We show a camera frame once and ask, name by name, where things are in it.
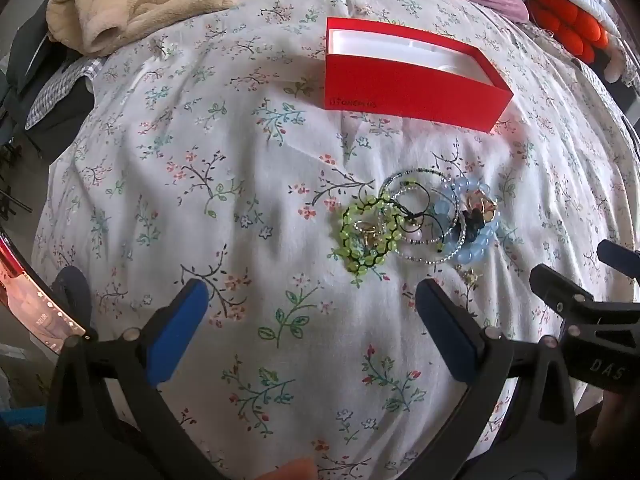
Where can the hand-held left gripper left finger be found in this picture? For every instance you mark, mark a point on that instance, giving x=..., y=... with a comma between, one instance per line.
x=177, y=332

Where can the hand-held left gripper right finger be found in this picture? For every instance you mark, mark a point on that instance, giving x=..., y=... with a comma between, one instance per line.
x=445, y=332

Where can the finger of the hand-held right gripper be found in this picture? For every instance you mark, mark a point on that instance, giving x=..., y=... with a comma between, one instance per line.
x=620, y=257
x=557, y=285

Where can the small gold earring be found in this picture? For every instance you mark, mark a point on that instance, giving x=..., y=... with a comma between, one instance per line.
x=470, y=275

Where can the clear crystal bead bangle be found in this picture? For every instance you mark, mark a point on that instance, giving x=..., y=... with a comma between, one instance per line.
x=425, y=259

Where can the black flower charm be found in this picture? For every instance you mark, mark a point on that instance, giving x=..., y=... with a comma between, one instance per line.
x=474, y=224

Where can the red cardboard box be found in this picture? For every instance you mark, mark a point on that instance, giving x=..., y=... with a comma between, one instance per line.
x=400, y=90

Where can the red glossy object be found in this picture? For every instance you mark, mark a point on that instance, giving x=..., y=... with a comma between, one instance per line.
x=30, y=305

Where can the orange plush cushion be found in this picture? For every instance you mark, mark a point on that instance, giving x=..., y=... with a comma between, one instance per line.
x=565, y=20

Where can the checked cloth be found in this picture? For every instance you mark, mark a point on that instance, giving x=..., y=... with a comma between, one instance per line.
x=55, y=92

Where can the dark cloth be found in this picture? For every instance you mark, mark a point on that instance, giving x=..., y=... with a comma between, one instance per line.
x=30, y=60

